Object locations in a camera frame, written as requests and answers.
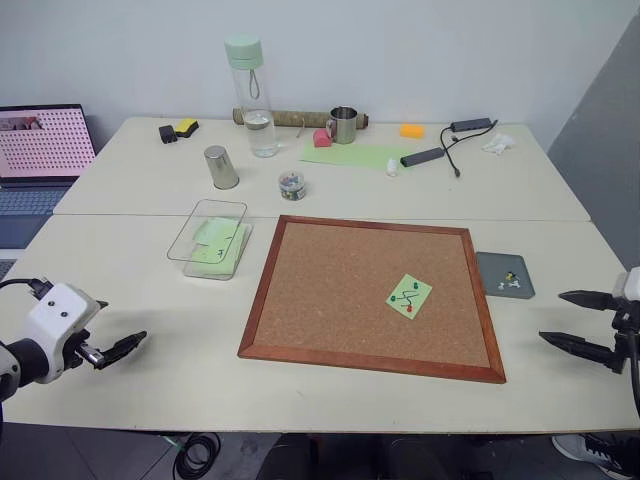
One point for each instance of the open laptop pink screen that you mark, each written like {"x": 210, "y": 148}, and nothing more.
{"x": 40, "y": 145}

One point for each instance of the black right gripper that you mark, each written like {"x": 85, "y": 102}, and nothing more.
{"x": 627, "y": 325}

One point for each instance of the small jar of pins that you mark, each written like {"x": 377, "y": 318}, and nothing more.
{"x": 293, "y": 187}

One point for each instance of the white crumpled tissue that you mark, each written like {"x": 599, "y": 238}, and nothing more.
{"x": 499, "y": 143}

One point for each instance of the light green paper sheet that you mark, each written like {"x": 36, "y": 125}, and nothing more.
{"x": 350, "y": 157}

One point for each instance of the black eraser block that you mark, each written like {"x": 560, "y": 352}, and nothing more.
{"x": 168, "y": 134}

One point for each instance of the pink sponge block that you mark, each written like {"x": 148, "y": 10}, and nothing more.
{"x": 322, "y": 139}

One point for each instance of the steel tumbler cup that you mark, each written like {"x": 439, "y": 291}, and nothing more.
{"x": 220, "y": 167}

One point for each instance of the yellow and black sponge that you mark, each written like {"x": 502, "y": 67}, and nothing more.
{"x": 187, "y": 126}

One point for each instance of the grey flat tray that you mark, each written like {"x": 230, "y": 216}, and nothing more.
{"x": 502, "y": 265}

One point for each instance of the grey and white sneaker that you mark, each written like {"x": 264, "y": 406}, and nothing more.
{"x": 595, "y": 452}

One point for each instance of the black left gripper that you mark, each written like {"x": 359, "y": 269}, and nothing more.
{"x": 89, "y": 354}

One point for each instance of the green scribbled sticky note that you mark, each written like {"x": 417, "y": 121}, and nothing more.
{"x": 417, "y": 300}

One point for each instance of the glass bottle green lid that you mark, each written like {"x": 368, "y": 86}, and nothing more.
{"x": 255, "y": 100}

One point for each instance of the wooden framed cork board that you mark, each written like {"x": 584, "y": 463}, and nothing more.
{"x": 340, "y": 285}

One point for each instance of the dark grey stick adapter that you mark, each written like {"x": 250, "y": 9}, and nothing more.
{"x": 422, "y": 157}

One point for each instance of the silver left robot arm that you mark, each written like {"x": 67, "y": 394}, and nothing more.
{"x": 15, "y": 362}

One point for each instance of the green notes stack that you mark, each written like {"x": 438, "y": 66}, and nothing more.
{"x": 215, "y": 240}

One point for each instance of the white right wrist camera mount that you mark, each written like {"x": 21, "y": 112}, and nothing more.
{"x": 631, "y": 284}

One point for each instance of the grey usb hub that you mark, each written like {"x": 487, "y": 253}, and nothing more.
{"x": 472, "y": 123}

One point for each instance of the orange sponge block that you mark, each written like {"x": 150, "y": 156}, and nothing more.
{"x": 412, "y": 131}

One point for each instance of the dark grey partition panel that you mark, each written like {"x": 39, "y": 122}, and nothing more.
{"x": 600, "y": 150}

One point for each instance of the rolled brown cork mat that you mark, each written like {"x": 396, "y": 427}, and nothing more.
{"x": 295, "y": 117}

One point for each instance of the clear plastic box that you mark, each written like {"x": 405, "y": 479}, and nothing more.
{"x": 200, "y": 267}

